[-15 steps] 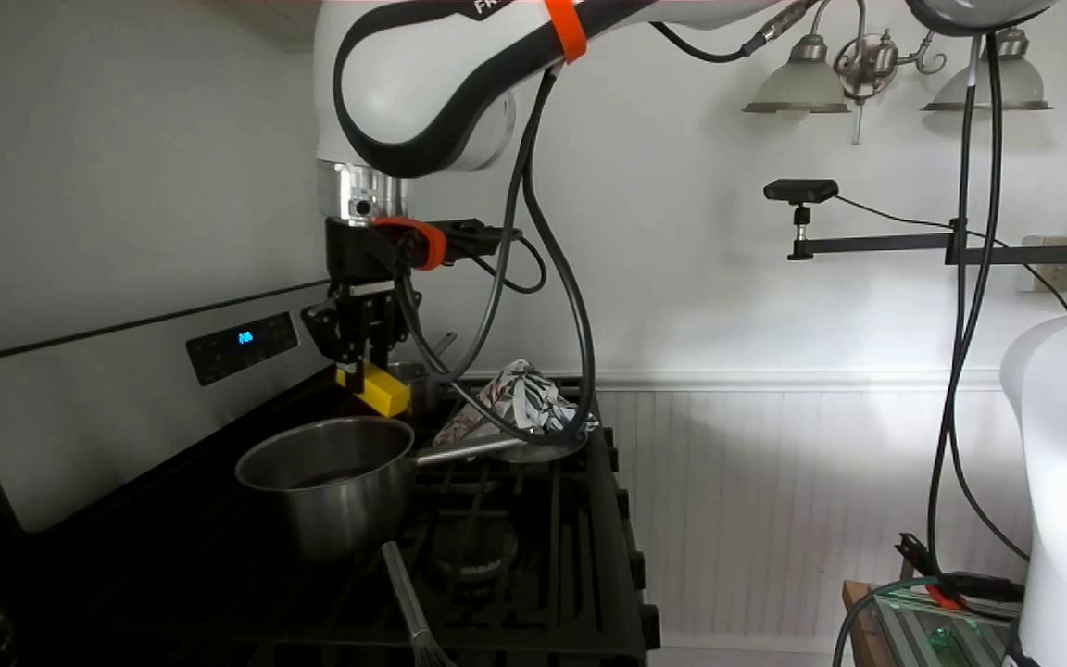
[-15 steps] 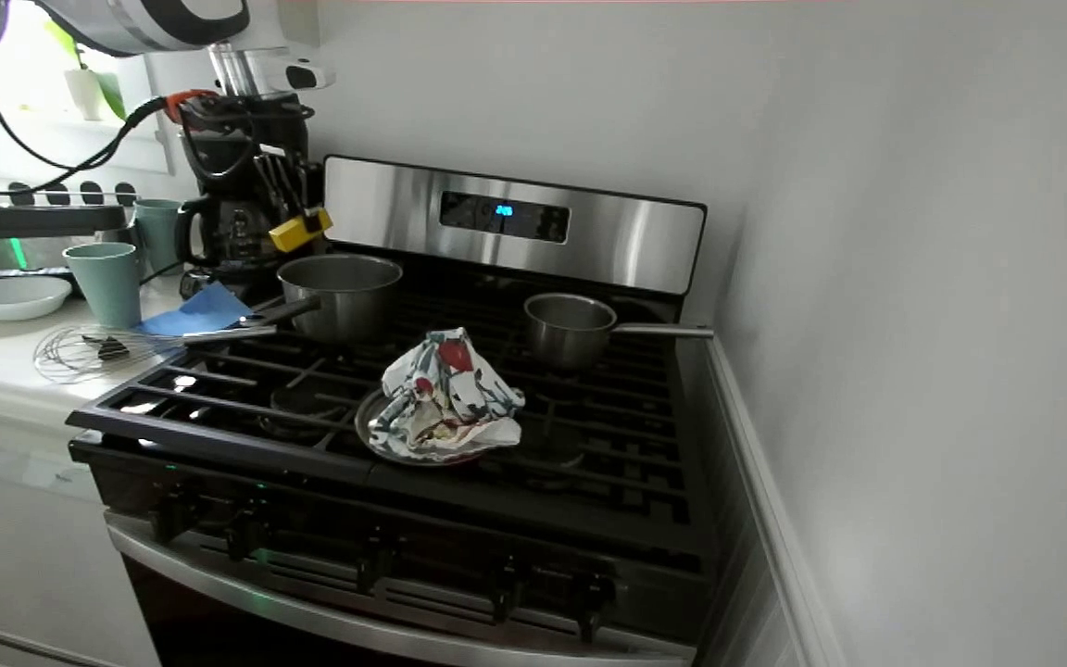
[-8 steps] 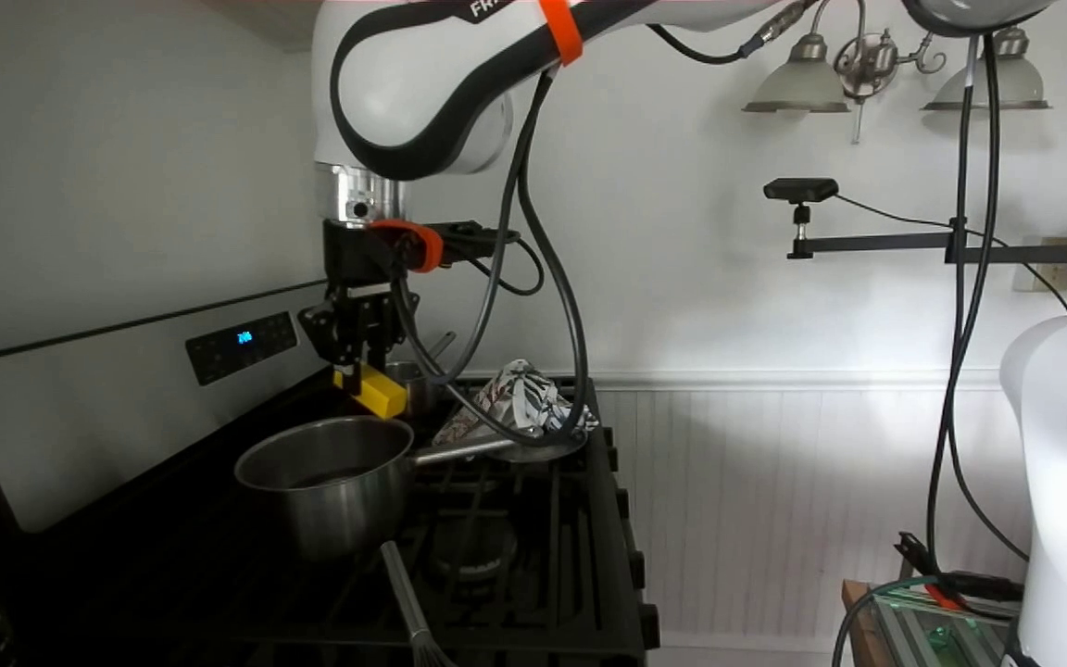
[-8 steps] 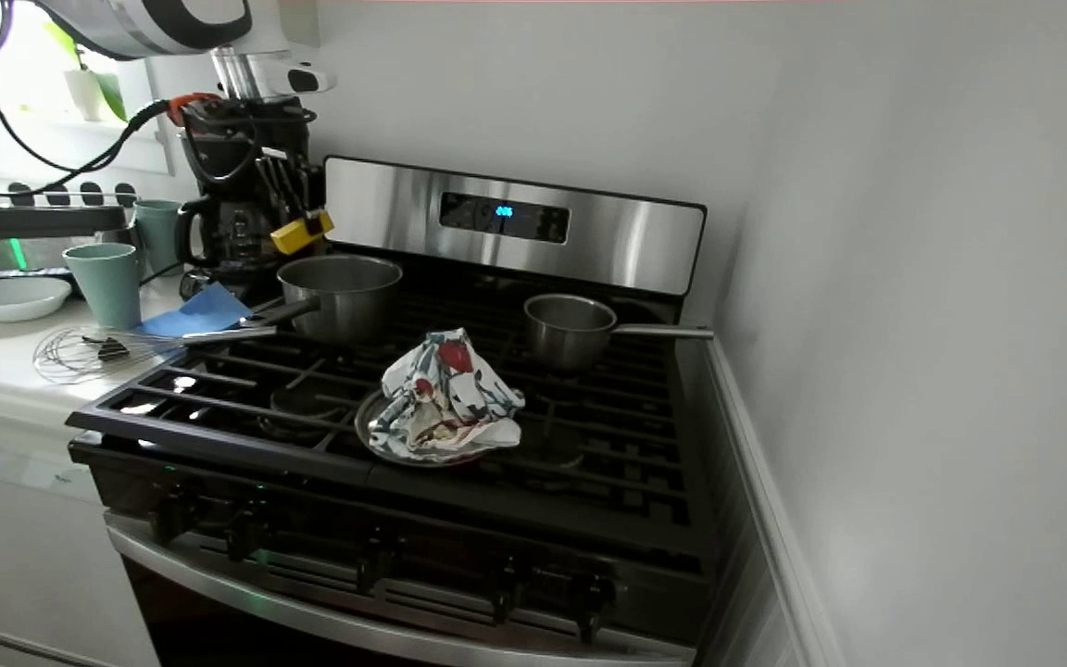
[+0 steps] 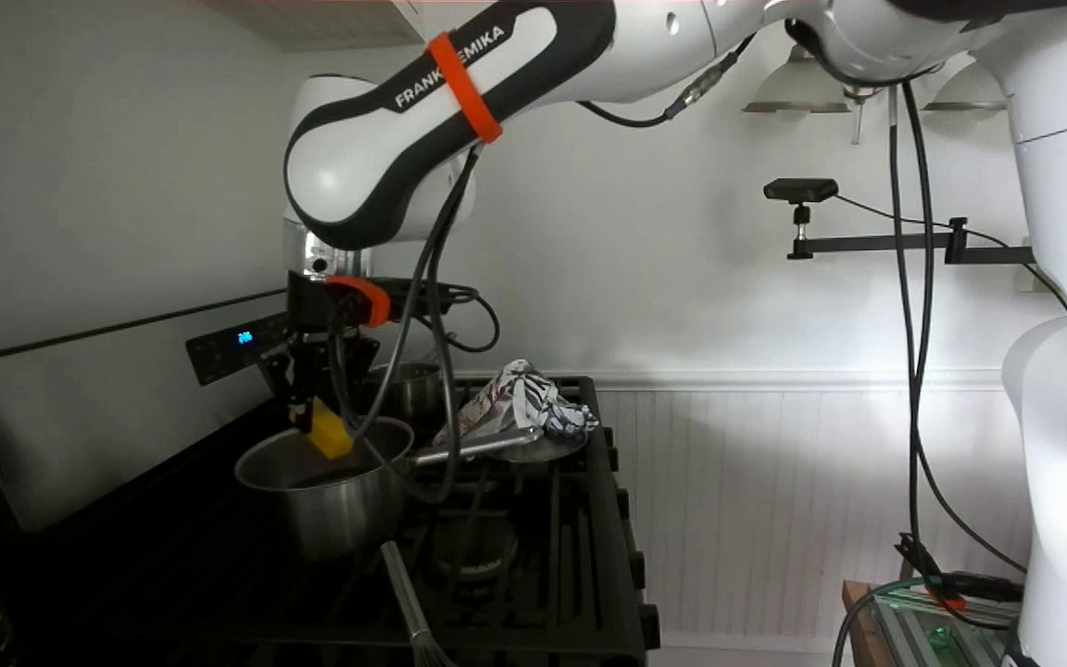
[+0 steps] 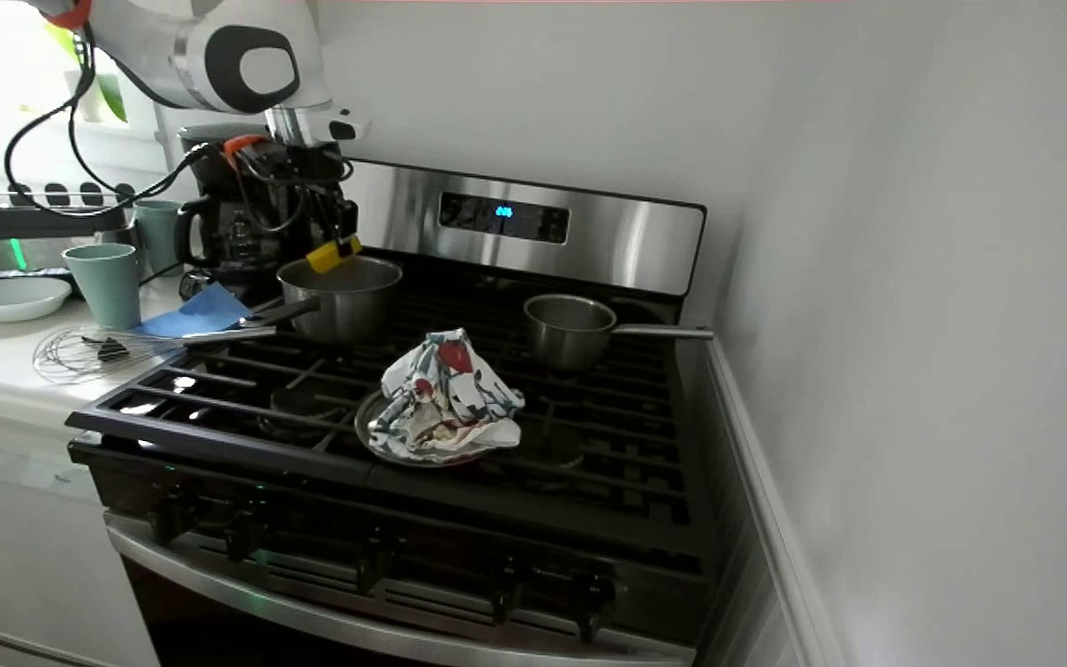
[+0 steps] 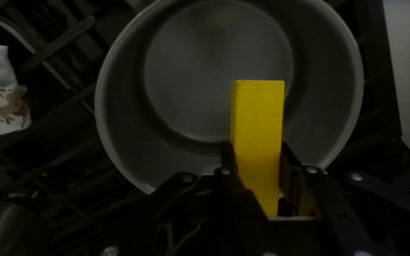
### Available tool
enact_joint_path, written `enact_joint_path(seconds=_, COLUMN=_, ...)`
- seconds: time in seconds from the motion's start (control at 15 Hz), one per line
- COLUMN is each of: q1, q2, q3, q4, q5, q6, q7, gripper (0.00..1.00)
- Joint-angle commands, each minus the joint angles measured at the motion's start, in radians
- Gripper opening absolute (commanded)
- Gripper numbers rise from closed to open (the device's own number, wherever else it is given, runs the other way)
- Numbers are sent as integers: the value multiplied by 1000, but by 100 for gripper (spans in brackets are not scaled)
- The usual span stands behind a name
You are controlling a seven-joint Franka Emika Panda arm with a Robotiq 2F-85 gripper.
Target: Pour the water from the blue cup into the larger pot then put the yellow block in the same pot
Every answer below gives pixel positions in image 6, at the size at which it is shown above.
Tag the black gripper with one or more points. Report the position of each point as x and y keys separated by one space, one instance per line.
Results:
x=276 y=197

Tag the yellow block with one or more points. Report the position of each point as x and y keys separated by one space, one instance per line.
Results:
x=335 y=256

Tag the light blue cup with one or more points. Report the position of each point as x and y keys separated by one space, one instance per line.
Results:
x=103 y=292

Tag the large steel pot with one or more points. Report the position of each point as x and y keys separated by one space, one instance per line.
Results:
x=342 y=311

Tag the black coffee maker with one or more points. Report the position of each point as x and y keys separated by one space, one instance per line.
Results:
x=206 y=255

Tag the blue cloth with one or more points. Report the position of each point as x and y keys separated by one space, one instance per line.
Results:
x=203 y=316

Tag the pale green container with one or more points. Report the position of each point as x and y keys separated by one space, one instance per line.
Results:
x=157 y=242

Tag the patterned kitchen cloth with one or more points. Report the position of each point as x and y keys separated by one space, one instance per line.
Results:
x=447 y=396

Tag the small steel saucepan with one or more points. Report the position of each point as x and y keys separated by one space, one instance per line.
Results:
x=571 y=327

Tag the black steel gas stove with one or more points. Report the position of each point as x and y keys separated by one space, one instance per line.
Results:
x=436 y=496

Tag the dark window sill rack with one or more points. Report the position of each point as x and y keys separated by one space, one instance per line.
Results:
x=16 y=218

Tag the white bowl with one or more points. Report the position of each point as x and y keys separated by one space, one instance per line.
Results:
x=11 y=297

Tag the white counter cabinet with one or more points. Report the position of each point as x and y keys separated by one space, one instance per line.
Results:
x=16 y=522

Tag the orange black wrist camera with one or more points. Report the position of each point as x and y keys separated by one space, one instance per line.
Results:
x=245 y=145

